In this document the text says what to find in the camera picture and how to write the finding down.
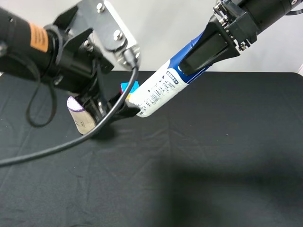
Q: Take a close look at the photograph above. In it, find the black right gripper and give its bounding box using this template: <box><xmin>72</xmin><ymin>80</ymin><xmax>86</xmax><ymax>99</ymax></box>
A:
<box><xmin>179</xmin><ymin>0</ymin><xmax>258</xmax><ymax>76</ymax></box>

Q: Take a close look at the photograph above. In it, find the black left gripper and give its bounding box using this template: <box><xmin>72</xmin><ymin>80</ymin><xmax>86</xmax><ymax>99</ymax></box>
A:
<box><xmin>45</xmin><ymin>1</ymin><xmax>140</xmax><ymax>123</ymax></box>

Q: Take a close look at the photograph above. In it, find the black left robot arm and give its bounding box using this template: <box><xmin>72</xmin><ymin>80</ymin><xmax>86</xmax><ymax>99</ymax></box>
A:
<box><xmin>0</xmin><ymin>0</ymin><xmax>140</xmax><ymax>123</ymax></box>

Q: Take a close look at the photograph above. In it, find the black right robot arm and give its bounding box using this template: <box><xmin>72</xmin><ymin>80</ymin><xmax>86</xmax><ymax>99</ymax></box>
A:
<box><xmin>179</xmin><ymin>0</ymin><xmax>302</xmax><ymax>76</ymax></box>

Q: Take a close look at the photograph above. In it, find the colourful puzzle cube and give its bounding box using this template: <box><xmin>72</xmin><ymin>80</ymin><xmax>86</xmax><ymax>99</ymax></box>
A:
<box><xmin>119</xmin><ymin>81</ymin><xmax>140</xmax><ymax>101</ymax></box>

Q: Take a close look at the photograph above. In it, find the beige can with purple lid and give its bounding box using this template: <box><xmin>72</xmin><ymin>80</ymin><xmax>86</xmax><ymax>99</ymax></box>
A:
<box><xmin>67</xmin><ymin>96</ymin><xmax>96</xmax><ymax>135</ymax></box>

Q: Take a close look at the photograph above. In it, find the black tablecloth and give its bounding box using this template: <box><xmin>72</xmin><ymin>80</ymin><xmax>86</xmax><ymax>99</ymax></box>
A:
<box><xmin>0</xmin><ymin>72</ymin><xmax>303</xmax><ymax>227</ymax></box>

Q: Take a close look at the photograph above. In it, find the black left camera cable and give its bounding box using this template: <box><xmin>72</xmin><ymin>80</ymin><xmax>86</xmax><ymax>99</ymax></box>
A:
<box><xmin>0</xmin><ymin>48</ymin><xmax>140</xmax><ymax>167</ymax></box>

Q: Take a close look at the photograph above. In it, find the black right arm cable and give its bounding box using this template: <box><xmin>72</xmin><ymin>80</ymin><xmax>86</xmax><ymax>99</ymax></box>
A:
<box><xmin>285</xmin><ymin>8</ymin><xmax>303</xmax><ymax>17</ymax></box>

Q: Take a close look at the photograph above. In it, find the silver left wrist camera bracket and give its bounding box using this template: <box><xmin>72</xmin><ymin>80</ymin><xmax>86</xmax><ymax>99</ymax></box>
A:
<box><xmin>78</xmin><ymin>0</ymin><xmax>140</xmax><ymax>70</ymax></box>

